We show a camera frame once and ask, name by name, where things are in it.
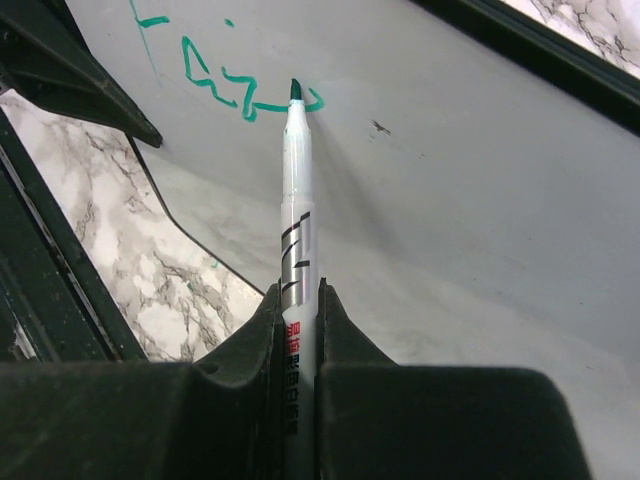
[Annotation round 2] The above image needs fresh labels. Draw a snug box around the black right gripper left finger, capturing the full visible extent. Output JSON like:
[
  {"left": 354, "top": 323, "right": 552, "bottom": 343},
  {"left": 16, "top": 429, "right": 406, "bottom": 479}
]
[{"left": 1, "top": 287, "right": 283, "bottom": 479}]

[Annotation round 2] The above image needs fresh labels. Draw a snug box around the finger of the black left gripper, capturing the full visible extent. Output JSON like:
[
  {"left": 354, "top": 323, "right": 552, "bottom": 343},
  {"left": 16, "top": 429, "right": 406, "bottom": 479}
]
[{"left": 1, "top": 1, "right": 162, "bottom": 148}]

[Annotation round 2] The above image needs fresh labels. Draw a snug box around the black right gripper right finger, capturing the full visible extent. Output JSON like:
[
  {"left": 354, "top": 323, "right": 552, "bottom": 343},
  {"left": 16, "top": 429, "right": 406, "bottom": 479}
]
[{"left": 316, "top": 284, "right": 591, "bottom": 479}]

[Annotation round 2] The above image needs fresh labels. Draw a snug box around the green whiteboard marker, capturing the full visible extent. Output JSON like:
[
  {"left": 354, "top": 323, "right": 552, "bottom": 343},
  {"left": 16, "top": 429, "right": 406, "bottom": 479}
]
[{"left": 280, "top": 79, "right": 319, "bottom": 479}]

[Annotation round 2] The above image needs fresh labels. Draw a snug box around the white whiteboard black frame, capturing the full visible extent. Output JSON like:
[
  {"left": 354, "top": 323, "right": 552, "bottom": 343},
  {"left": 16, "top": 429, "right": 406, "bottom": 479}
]
[{"left": 69, "top": 1, "right": 639, "bottom": 479}]

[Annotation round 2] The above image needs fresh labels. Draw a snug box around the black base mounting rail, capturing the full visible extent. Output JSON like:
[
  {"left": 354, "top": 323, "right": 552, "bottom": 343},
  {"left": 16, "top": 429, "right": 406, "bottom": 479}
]
[{"left": 1, "top": 116, "right": 147, "bottom": 363}]

